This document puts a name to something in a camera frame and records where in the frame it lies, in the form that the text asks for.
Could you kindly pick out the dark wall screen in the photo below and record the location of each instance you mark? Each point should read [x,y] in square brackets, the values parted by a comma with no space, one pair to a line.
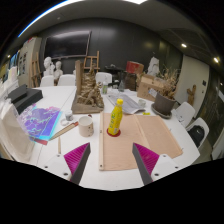
[66,44]

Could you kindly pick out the white dotted cup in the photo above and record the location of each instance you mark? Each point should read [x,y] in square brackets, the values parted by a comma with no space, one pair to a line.
[86,126]

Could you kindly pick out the purple and teal painted sheet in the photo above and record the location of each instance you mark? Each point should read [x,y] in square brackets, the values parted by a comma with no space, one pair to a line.
[38,121]

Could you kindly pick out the light wooden drawing board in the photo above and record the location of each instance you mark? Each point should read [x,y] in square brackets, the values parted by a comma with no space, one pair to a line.
[146,140]

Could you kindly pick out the grey newspaper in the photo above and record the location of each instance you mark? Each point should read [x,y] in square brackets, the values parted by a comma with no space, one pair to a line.
[130,103]

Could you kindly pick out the cardboard box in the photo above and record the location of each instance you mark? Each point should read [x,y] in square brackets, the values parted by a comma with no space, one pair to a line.
[148,86]

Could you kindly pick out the red box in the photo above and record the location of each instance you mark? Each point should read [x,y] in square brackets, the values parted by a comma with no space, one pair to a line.
[135,66]

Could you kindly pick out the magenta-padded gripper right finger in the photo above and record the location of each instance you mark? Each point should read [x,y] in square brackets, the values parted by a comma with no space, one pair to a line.
[148,159]

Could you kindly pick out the long ceiling light strip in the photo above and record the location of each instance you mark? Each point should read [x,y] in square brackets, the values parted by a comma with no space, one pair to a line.
[46,15]

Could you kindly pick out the black backpack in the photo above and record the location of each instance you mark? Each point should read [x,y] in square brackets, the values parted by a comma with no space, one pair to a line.
[196,136]

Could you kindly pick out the wooden figure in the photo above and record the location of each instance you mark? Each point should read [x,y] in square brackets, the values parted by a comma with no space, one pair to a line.
[191,95]

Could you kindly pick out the yellow drink bottle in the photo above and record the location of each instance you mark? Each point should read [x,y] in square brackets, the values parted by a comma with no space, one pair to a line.
[115,120]

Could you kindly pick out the tall wooden easel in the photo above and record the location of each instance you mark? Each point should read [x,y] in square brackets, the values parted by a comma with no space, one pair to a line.
[35,70]

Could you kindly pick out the beige cabinet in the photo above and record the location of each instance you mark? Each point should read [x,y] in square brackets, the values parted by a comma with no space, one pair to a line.
[28,58]

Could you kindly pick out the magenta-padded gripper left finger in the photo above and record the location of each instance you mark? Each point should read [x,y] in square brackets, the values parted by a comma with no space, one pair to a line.
[76,157]

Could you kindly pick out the white plaster statue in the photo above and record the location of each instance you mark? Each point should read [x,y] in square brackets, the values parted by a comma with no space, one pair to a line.
[154,66]

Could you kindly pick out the clear green-labelled plastic bottle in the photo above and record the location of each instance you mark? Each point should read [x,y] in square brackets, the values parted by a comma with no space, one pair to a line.
[105,87]

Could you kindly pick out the large black box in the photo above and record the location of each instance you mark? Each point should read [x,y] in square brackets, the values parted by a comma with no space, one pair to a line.
[29,98]

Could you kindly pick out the flat round red coaster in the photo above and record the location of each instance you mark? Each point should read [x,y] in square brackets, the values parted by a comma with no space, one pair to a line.
[108,133]

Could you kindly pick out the small black box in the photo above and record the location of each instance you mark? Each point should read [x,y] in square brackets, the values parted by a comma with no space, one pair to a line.
[17,92]

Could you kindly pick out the white plaster bust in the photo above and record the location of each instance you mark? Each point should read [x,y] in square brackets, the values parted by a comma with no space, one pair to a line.
[58,70]
[48,66]

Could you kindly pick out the clear tape roll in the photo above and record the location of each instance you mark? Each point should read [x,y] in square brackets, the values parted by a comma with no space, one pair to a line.
[62,122]

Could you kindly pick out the clear plastic bag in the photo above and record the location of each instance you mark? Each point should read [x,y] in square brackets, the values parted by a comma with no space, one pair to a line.
[13,133]

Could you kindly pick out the white chair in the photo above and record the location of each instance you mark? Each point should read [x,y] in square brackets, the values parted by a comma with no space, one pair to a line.
[186,111]
[200,121]
[47,81]
[66,80]
[104,77]

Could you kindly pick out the small jar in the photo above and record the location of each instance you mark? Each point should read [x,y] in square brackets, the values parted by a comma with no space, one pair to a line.
[69,115]

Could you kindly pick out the thin wooden stick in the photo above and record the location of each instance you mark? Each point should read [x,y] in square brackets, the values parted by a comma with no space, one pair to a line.
[59,145]

